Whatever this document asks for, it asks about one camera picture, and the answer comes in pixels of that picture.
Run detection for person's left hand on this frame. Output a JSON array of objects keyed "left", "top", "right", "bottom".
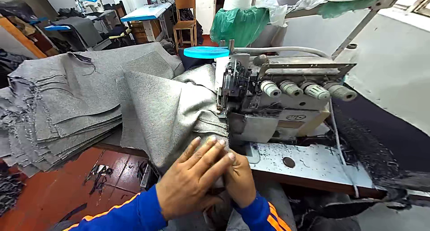
[{"left": 155, "top": 136, "right": 236, "bottom": 222}]

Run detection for person's right hand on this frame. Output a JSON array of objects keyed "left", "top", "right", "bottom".
[{"left": 223, "top": 149, "right": 257, "bottom": 209}]

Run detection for grey woven fabric piece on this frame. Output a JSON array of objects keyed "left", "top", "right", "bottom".
[{"left": 115, "top": 64, "right": 230, "bottom": 188}]

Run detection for person's right forearm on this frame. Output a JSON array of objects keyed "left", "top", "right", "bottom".
[{"left": 232, "top": 191, "right": 292, "bottom": 231}]

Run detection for person's left forearm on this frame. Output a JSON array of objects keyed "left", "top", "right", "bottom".
[{"left": 62, "top": 184, "right": 168, "bottom": 231}]

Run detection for white sewing machine table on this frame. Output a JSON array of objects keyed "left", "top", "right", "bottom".
[{"left": 94, "top": 140, "right": 387, "bottom": 199}]

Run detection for overlock sewing machine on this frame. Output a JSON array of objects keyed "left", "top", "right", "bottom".
[{"left": 215, "top": 40, "right": 358, "bottom": 144}]

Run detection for dark fabric scraps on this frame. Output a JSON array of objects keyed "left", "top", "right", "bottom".
[{"left": 84, "top": 164, "right": 114, "bottom": 195}]

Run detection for bright blue round disc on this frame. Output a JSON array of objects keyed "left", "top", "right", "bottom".
[{"left": 183, "top": 46, "right": 230, "bottom": 59}]

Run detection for stack of grey cut fabrics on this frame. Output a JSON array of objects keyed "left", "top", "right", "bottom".
[{"left": 0, "top": 42, "right": 185, "bottom": 177}]

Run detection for pile of dark fabric trimmings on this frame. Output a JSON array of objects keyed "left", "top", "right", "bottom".
[{"left": 333, "top": 105, "right": 430, "bottom": 191}]

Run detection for wooden chair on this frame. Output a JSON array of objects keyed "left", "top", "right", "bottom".
[{"left": 173, "top": 0, "right": 197, "bottom": 52}]

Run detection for dark fabric strip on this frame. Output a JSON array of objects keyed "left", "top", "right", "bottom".
[{"left": 59, "top": 203, "right": 88, "bottom": 223}]

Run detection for green plastic bag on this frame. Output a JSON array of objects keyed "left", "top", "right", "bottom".
[{"left": 210, "top": 8, "right": 270, "bottom": 48}]

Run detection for blue-edged white sewing table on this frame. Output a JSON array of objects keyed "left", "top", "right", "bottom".
[{"left": 120, "top": 1, "right": 173, "bottom": 44}]

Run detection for translucent white plastic bag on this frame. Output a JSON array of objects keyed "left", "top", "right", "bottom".
[{"left": 255, "top": 0, "right": 330, "bottom": 28}]

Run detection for small white thread cone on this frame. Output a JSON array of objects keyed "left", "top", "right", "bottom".
[{"left": 336, "top": 44, "right": 359, "bottom": 64}]

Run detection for dark navy fabric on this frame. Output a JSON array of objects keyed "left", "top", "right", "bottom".
[{"left": 331, "top": 83, "right": 430, "bottom": 174}]

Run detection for sewing table with grey cloth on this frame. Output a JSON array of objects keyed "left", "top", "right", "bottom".
[{"left": 44, "top": 9, "right": 117, "bottom": 51}]

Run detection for metal thread stand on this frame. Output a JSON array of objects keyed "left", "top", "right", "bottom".
[{"left": 269, "top": 0, "right": 398, "bottom": 60}]

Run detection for white and blue sewing machine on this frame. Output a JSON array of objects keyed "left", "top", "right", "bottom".
[{"left": 75, "top": 0, "right": 105, "bottom": 14}]

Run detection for heap of dark shredded scraps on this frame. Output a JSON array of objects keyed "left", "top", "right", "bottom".
[{"left": 0, "top": 162, "right": 25, "bottom": 218}]

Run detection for orange wooden beam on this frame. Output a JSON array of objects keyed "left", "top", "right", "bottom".
[{"left": 0, "top": 16, "right": 47, "bottom": 59}]

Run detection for window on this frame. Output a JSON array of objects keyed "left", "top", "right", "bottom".
[{"left": 391, "top": 0, "right": 430, "bottom": 17}]

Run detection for black metal pedal frame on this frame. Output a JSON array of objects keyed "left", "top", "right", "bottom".
[{"left": 137, "top": 158, "right": 160, "bottom": 192}]

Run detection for white cord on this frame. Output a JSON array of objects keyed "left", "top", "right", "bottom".
[{"left": 329, "top": 99, "right": 360, "bottom": 197}]

